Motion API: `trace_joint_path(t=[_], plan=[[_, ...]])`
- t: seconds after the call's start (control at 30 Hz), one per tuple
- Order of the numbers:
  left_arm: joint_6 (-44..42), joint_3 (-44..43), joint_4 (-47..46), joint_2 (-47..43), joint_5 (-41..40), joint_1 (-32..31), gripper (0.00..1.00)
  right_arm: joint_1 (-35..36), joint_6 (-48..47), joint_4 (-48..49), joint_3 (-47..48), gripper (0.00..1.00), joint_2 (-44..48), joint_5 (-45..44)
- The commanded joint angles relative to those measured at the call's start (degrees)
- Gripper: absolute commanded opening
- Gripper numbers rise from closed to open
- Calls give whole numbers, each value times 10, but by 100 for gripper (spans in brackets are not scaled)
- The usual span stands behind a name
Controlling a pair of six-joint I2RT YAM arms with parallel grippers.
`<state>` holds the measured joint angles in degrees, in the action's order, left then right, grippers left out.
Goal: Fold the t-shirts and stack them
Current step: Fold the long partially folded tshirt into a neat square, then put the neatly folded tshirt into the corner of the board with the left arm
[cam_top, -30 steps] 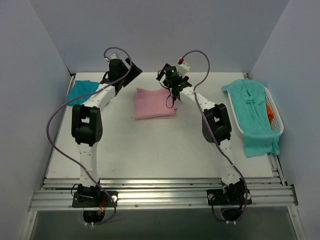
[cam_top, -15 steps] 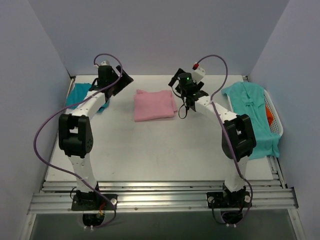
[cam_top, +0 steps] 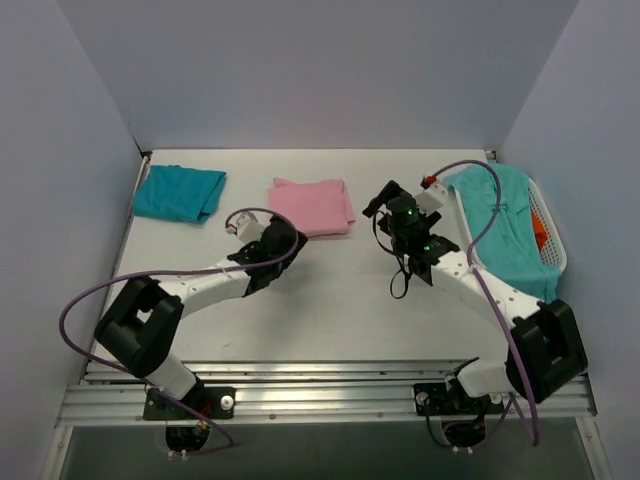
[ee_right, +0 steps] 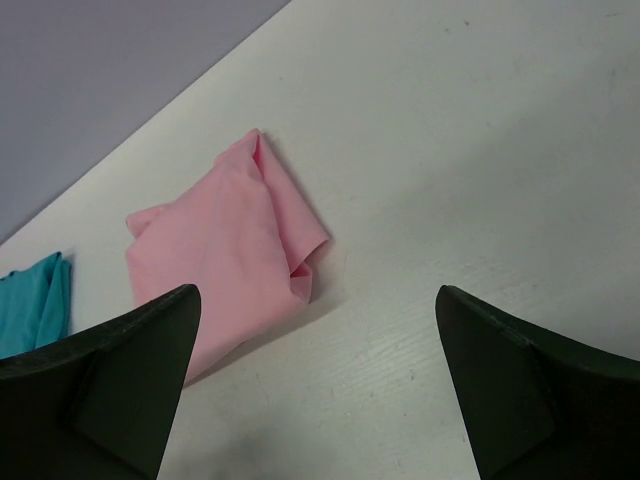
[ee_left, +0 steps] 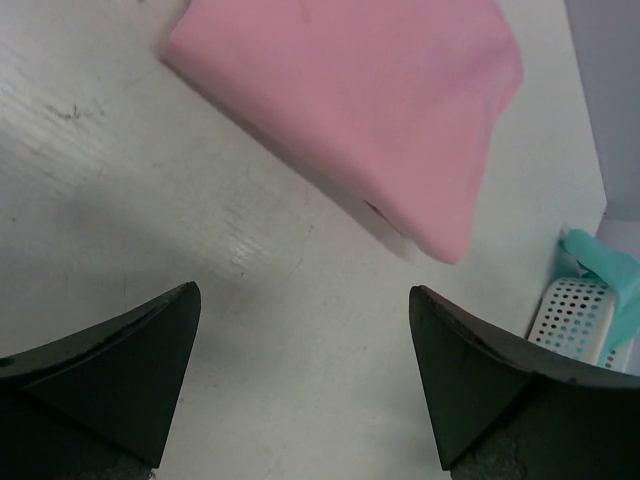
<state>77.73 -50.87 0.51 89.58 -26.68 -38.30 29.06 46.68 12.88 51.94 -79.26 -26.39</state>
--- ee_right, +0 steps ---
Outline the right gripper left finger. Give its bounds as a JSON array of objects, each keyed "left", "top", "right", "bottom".
[{"left": 1, "top": 284, "right": 201, "bottom": 479}]

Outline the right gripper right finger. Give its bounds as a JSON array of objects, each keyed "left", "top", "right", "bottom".
[{"left": 435, "top": 286, "right": 639, "bottom": 479}]

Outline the pink t-shirt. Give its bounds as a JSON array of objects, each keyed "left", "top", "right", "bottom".
[{"left": 126, "top": 129, "right": 329, "bottom": 382}]

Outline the folded teal t-shirt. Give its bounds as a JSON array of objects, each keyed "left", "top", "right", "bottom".
[{"left": 1, "top": 252, "right": 72, "bottom": 359}]

